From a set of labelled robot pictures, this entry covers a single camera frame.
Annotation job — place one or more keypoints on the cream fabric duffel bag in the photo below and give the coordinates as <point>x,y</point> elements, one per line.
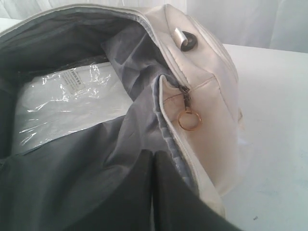
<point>117,119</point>

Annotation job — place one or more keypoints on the gold ring zipper pull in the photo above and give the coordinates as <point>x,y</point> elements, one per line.
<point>188,119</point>

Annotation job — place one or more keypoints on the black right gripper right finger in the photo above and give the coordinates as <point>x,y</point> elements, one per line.
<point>169,188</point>

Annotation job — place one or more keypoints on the white plastic-wrapped package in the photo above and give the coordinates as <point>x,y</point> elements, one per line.
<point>65,102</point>

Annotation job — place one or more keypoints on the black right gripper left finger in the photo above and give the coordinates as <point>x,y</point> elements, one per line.
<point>103,191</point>

